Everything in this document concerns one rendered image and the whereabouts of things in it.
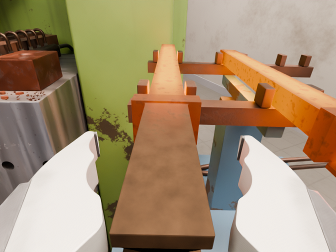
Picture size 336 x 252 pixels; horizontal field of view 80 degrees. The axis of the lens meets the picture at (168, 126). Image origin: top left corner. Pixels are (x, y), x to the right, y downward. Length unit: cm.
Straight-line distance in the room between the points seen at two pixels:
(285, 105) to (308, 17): 236
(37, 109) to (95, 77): 21
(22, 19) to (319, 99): 99
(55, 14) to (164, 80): 82
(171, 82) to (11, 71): 39
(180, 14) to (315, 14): 172
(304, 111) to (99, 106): 54
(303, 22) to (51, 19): 221
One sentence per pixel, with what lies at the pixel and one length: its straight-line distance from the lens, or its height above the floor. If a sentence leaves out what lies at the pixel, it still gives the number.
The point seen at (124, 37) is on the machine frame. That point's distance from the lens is 58.
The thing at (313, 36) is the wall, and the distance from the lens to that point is 251.
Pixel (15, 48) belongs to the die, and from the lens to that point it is 69.
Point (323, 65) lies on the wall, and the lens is 244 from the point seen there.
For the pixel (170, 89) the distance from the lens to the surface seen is 17.
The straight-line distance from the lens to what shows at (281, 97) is 22.
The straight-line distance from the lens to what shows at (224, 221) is 42.
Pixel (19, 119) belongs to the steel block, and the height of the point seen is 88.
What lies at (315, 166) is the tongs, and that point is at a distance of 63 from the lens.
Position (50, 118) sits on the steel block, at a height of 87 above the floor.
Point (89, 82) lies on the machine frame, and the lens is 62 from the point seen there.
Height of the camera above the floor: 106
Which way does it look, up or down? 28 degrees down
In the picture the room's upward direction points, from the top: 2 degrees clockwise
